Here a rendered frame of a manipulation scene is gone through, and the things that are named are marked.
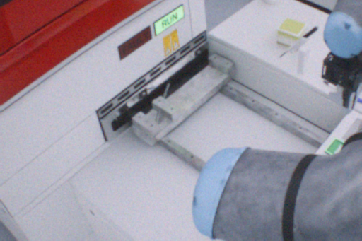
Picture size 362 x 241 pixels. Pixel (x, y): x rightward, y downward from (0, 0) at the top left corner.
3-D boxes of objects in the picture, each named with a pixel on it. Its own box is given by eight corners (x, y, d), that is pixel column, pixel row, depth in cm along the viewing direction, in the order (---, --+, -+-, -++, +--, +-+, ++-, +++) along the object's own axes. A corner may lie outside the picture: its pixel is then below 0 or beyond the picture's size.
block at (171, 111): (153, 109, 142) (151, 101, 140) (161, 102, 144) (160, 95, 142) (172, 121, 138) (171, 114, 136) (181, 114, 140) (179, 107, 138)
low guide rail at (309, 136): (200, 81, 158) (199, 74, 155) (204, 78, 158) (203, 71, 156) (329, 155, 131) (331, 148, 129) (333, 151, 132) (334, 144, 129)
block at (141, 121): (133, 124, 139) (131, 117, 137) (141, 118, 140) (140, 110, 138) (152, 138, 134) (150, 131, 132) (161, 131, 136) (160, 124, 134)
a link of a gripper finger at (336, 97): (330, 104, 107) (334, 75, 101) (351, 116, 104) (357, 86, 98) (323, 112, 106) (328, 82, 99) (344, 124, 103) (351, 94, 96)
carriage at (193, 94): (132, 133, 140) (131, 126, 138) (215, 66, 157) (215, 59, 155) (152, 146, 136) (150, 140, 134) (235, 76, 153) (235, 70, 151)
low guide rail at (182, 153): (139, 131, 145) (138, 124, 143) (144, 126, 146) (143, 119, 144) (274, 220, 118) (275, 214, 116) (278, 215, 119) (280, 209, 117)
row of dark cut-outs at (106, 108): (98, 116, 133) (96, 110, 131) (204, 37, 153) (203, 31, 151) (100, 118, 132) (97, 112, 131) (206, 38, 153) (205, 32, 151)
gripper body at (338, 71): (336, 63, 104) (341, 20, 95) (368, 79, 99) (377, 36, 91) (319, 80, 100) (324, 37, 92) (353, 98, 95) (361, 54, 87)
